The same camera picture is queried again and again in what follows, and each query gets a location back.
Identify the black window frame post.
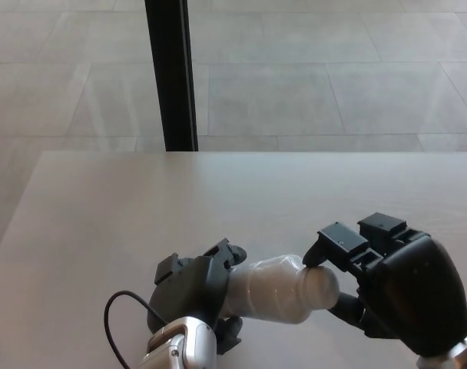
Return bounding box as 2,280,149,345
143,0,199,152

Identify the white bottle cap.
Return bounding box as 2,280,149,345
304,265,341,311

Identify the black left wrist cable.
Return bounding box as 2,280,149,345
104,291,167,366

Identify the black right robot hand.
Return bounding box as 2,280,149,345
303,211,467,358

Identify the clear plastic bottle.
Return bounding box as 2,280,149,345
225,254,315,324

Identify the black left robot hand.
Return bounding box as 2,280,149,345
147,238,248,354

